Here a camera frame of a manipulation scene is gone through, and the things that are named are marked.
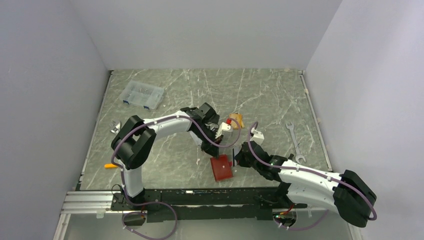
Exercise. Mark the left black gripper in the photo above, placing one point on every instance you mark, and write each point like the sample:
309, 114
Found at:
210, 149

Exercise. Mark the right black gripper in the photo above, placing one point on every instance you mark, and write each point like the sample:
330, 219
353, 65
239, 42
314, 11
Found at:
240, 159

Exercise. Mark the single white stripe card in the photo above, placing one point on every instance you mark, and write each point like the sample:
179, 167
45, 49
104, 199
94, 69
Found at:
233, 157

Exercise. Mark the red leather wallet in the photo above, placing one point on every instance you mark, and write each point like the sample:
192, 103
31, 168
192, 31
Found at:
221, 168

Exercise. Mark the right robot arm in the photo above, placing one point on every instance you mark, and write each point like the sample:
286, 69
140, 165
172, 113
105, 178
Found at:
345, 194

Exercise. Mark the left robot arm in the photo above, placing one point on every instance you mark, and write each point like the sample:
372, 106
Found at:
133, 144

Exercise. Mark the orange card stack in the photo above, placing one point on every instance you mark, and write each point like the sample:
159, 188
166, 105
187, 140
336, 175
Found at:
236, 120

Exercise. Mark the clear plastic organizer box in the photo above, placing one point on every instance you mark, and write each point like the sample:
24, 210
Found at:
142, 94

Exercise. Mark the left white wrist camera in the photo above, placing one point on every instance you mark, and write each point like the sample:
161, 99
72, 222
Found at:
224, 130

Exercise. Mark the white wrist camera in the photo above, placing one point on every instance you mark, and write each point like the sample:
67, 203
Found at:
224, 130
256, 136

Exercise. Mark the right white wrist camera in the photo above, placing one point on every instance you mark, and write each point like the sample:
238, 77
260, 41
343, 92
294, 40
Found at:
256, 136

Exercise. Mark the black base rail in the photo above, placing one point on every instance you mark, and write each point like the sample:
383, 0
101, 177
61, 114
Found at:
260, 203

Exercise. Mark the aluminium frame rail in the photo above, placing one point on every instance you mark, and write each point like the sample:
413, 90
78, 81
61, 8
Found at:
100, 204

